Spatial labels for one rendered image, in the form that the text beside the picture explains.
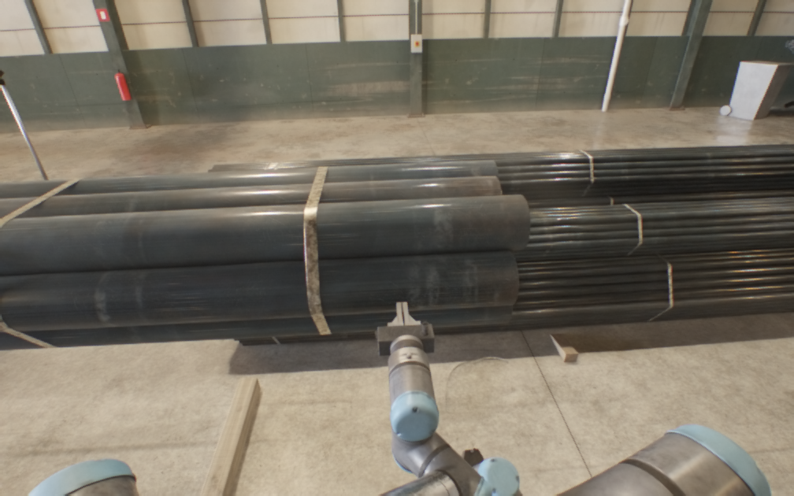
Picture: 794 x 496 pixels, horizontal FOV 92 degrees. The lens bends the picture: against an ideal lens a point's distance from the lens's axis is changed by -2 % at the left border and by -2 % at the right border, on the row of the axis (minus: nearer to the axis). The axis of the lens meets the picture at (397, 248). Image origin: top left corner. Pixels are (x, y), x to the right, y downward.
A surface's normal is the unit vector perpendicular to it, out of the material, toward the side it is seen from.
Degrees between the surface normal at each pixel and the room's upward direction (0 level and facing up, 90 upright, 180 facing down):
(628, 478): 31
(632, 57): 90
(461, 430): 0
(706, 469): 5
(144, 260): 109
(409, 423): 85
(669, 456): 25
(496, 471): 19
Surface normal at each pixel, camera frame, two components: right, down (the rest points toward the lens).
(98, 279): -0.01, -0.75
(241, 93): 0.07, 0.50
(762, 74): -0.91, 0.26
